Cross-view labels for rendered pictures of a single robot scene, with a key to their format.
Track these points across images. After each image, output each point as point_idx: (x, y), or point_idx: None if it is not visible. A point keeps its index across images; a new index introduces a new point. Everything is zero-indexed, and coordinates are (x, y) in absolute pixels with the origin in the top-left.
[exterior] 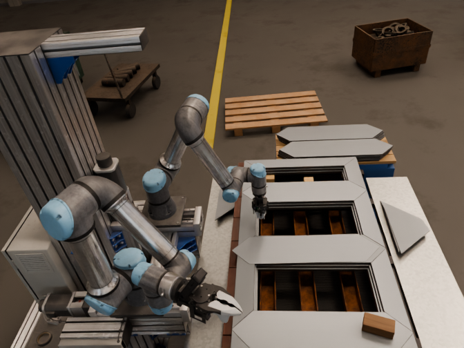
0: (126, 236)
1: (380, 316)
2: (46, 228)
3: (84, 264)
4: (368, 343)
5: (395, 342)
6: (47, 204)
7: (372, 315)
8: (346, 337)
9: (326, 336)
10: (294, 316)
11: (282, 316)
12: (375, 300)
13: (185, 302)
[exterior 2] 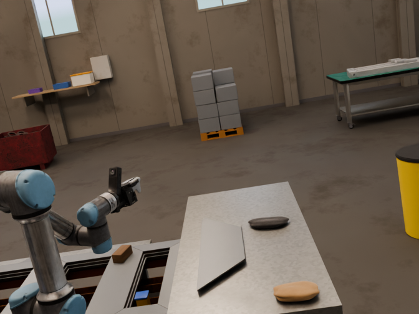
0: None
1: (117, 249)
2: (37, 199)
3: (55, 246)
4: (133, 260)
5: (134, 252)
6: (24, 174)
7: (115, 252)
8: (125, 268)
9: (122, 276)
10: (100, 291)
11: (97, 297)
12: (98, 264)
13: (120, 202)
